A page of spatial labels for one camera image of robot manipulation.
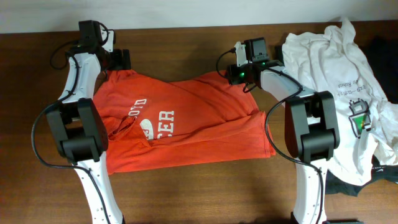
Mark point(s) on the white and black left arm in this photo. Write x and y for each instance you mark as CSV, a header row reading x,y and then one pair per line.
x,y
78,130

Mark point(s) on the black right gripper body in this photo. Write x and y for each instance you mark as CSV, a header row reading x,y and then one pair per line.
x,y
239,74

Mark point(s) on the black garment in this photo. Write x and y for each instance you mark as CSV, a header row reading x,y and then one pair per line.
x,y
381,54

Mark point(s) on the white crumpled t-shirt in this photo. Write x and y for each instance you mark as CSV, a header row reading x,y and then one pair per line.
x,y
367,121

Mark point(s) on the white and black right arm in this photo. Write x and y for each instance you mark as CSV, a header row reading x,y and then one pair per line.
x,y
311,132

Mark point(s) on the red printed t-shirt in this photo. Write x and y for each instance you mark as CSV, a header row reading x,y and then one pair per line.
x,y
153,124

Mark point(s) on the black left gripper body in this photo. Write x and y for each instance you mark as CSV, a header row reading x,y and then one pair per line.
x,y
115,60

